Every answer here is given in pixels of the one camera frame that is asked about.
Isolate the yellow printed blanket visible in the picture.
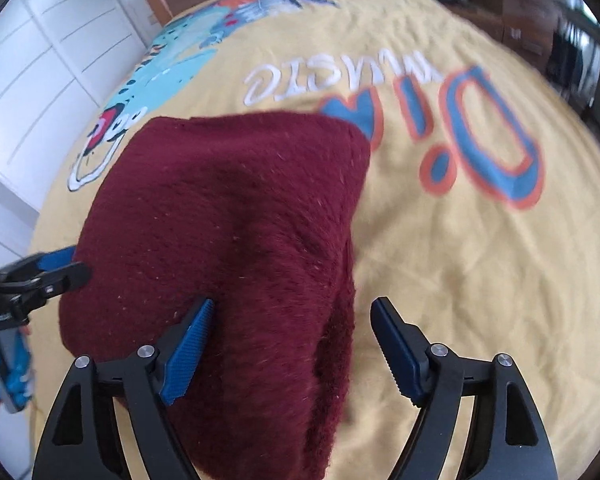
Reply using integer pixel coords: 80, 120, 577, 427
27, 0, 600, 480

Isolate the maroon knit sweater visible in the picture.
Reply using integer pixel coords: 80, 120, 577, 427
59, 112, 373, 480

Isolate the white wardrobe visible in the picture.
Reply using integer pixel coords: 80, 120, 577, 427
0, 0, 152, 213

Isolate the wooden drawer cabinet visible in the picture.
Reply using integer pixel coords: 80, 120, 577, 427
500, 0, 566, 63

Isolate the low wooden nightstand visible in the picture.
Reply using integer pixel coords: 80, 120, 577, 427
447, 0, 507, 45

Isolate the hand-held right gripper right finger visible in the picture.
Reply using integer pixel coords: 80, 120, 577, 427
370, 297, 559, 480

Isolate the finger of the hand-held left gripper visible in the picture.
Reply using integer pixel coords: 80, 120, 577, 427
7, 246, 82, 275
0, 261, 92, 298

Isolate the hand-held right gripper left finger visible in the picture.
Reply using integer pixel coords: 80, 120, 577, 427
32, 297, 216, 480

